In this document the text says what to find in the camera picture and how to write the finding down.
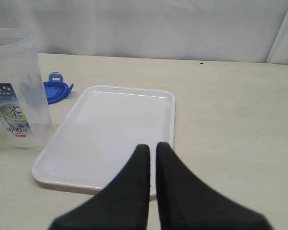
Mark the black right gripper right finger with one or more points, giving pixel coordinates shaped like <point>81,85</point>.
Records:
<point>187,203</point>

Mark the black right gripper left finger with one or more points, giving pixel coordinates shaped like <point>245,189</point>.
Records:
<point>122,205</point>

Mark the blue bottle lid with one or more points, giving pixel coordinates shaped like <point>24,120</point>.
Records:
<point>56,89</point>

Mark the white plastic tray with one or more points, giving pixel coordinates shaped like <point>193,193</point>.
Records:
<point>100,133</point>

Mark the clear plastic tea bottle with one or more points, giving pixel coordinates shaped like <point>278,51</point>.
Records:
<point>24,110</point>

